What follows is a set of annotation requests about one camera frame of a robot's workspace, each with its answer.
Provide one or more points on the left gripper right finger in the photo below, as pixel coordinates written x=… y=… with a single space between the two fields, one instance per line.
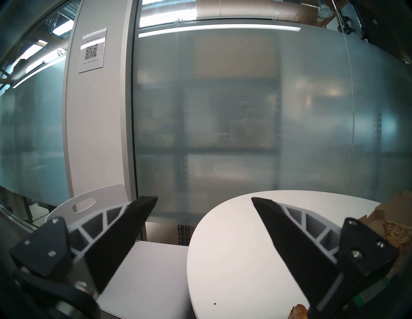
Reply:
x=299 y=244

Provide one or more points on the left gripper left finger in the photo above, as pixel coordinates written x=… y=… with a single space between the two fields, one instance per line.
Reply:
x=112 y=244

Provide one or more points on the ham pineapple pizza slice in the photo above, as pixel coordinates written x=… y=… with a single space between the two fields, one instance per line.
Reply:
x=297 y=312

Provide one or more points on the cheese pizza slice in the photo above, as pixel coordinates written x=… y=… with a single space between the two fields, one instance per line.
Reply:
x=399 y=233

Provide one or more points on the open cardboard pizza box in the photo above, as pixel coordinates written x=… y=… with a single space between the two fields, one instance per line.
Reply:
x=394 y=209

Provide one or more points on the white plastic chair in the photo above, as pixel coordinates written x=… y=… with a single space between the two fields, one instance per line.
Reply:
x=154 y=273

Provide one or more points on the QR code paper sign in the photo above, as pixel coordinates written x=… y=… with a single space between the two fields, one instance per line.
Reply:
x=92 y=50

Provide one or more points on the white pendant lamp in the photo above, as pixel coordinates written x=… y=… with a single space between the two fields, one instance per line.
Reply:
x=325 y=11

